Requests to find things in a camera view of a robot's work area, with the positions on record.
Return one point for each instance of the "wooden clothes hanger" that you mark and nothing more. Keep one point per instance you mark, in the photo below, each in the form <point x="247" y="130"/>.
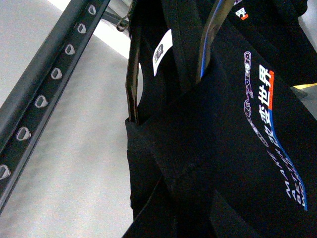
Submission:
<point x="170" y="50"/>

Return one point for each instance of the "black printed t-shirt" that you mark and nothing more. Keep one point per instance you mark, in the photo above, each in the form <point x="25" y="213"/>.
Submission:
<point x="272" y="27"/>
<point x="233" y="157"/>

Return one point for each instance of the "black perforated metal rail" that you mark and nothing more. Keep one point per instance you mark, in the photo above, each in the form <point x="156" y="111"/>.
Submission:
<point x="29" y="106"/>

